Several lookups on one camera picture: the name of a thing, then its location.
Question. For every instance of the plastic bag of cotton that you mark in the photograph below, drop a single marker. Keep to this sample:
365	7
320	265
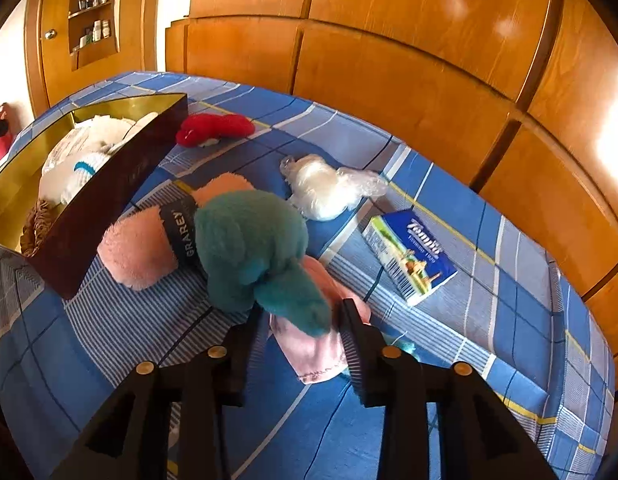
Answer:
319	187

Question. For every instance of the white gauze packet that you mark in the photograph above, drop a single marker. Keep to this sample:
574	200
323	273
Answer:
64	147

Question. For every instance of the white sock blue stripes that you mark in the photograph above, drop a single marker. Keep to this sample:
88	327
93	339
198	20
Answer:
76	170

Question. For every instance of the round metal door knob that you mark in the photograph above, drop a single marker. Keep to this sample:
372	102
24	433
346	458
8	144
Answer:
50	34

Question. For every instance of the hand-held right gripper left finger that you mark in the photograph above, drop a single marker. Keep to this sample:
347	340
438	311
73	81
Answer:
239	355

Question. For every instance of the wooden door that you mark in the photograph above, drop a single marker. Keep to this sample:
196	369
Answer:
56	75

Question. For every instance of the red plush toy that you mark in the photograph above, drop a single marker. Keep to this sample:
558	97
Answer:
214	127

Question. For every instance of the blue plaid bed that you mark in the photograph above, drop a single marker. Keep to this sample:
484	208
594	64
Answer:
439	360

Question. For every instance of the pink cloth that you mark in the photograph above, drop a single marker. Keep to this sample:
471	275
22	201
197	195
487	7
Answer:
314	355

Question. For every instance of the brown chenille cloth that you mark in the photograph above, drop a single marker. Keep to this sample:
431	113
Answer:
36	227

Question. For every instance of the blue tissue packet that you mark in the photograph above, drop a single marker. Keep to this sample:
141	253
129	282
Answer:
414	255

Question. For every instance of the blue plush toy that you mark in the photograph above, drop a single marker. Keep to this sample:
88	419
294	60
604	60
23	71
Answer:
244	245

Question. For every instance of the gold tin box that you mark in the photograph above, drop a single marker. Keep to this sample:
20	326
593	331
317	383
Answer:
114	185

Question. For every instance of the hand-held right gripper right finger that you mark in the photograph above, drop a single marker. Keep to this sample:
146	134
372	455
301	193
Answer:
350	350

